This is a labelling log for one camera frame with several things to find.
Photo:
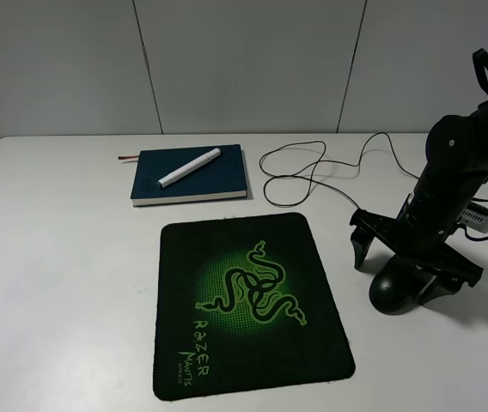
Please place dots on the black green Razer mousepad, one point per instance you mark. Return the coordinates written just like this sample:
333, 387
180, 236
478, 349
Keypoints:
244, 304

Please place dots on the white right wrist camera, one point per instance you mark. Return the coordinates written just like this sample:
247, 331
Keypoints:
475, 216

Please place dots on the white marker pen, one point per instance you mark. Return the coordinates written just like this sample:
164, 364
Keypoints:
188, 168

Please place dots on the black computer mouse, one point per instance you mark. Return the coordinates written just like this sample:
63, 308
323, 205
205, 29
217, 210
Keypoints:
398, 287

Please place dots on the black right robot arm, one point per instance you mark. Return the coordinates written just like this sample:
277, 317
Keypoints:
457, 165

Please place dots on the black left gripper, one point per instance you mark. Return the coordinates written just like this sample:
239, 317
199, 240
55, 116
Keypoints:
419, 235

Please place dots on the dark blue notebook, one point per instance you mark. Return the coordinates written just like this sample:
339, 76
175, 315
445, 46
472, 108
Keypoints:
223, 178

